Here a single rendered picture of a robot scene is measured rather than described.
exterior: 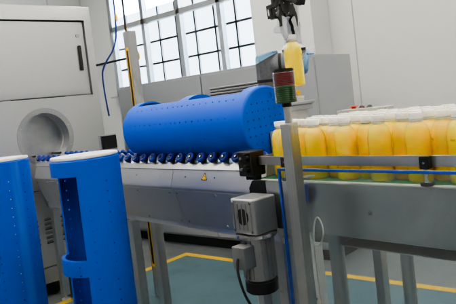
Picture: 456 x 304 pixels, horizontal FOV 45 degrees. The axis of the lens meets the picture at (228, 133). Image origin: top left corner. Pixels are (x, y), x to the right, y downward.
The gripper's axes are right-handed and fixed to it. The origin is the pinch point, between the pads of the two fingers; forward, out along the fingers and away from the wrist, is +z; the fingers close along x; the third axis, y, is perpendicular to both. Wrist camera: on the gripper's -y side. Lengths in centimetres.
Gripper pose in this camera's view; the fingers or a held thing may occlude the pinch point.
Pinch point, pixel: (290, 36)
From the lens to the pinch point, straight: 212.4
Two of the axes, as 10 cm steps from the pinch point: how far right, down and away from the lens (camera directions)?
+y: -6.3, 1.2, 7.7
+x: -7.6, 1.1, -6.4
